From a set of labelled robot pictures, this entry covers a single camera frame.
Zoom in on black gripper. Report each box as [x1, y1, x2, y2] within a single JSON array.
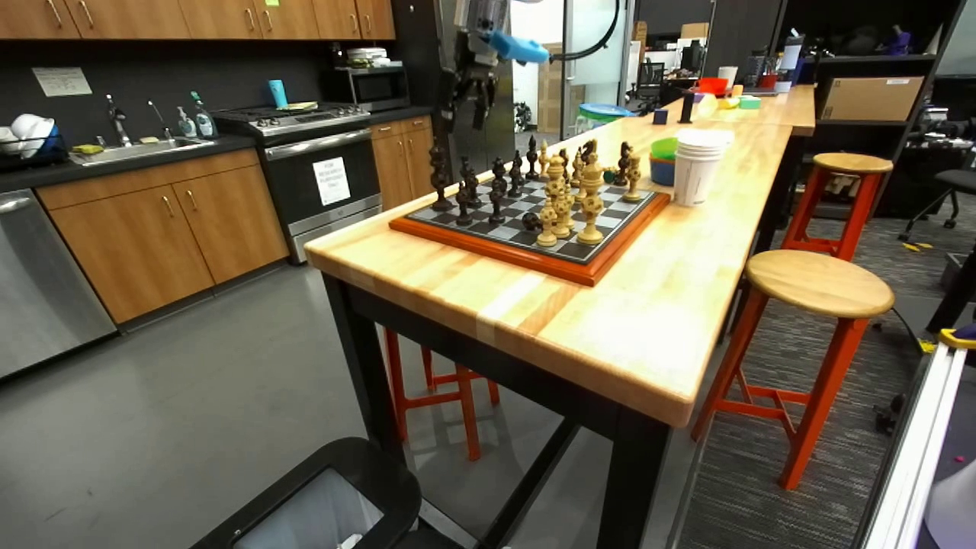
[[443, 33, 505, 147]]

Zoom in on tall dark wooden chess piece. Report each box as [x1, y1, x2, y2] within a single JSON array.
[[426, 136, 457, 213]]

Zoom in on tall light wooden chess piece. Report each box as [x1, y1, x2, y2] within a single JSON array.
[[575, 161, 611, 248]]

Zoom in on dark stainless refrigerator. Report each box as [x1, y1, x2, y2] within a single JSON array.
[[393, 0, 514, 181]]

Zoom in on cardboard boxes stack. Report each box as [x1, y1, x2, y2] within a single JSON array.
[[534, 40, 566, 141]]

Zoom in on narrow wooden base cabinet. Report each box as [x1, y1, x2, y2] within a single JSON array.
[[366, 111, 438, 211]]

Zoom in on black microwave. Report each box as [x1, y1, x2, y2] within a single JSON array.
[[316, 60, 412, 108]]

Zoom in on white bowl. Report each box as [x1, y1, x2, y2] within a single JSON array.
[[343, 42, 393, 70]]

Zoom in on teal round tub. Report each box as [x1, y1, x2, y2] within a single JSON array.
[[575, 100, 638, 130]]

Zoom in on white paper note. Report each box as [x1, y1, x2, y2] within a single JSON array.
[[310, 153, 353, 211]]

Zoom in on orange framed chessboard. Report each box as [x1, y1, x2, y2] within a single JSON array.
[[388, 164, 675, 285]]

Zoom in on black stainless oven range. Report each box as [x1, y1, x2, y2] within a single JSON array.
[[216, 100, 384, 265]]

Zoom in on white plastic cup stack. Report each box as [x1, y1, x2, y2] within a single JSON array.
[[669, 126, 737, 211]]

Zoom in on black kitchen countertop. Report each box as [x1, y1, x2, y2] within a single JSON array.
[[0, 100, 438, 191]]

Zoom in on clear soap bottle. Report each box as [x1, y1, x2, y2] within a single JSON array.
[[187, 84, 218, 141]]

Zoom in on orange stool wooden seat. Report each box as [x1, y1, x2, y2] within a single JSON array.
[[379, 324, 504, 467], [693, 248, 897, 494], [778, 148, 897, 263]]

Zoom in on small chrome faucet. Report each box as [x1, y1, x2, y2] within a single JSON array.
[[142, 95, 177, 141]]

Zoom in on white bottle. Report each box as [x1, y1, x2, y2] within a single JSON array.
[[778, 33, 807, 75]]

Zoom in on steel kitchen sink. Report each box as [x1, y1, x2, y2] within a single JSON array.
[[63, 133, 216, 167]]

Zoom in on chrome sink faucet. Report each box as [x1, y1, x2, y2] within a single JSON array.
[[101, 87, 134, 148]]

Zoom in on black desk brown panel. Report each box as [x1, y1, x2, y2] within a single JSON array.
[[805, 55, 941, 222]]

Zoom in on white dishes pile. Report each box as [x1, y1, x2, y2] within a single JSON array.
[[0, 107, 63, 164]]

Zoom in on stainless steel dishwasher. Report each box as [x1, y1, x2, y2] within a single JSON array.
[[0, 184, 119, 380]]

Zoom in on black office chair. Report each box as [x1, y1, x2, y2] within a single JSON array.
[[897, 164, 976, 248]]

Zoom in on yellow clamp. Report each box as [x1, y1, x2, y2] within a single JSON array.
[[937, 324, 976, 354]]

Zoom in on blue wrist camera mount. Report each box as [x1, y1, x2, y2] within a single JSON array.
[[483, 28, 552, 67]]

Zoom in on black looping cable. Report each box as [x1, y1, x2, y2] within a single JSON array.
[[547, 0, 625, 63]]

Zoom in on wooden wall cabinets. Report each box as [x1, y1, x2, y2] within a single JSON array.
[[0, 0, 398, 42]]

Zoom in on black table frame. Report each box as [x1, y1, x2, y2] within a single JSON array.
[[321, 269, 679, 549]]

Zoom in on grey wall plate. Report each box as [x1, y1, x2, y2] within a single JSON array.
[[26, 60, 95, 97]]

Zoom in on white metal rail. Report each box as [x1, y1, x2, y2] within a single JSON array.
[[856, 339, 972, 549]]

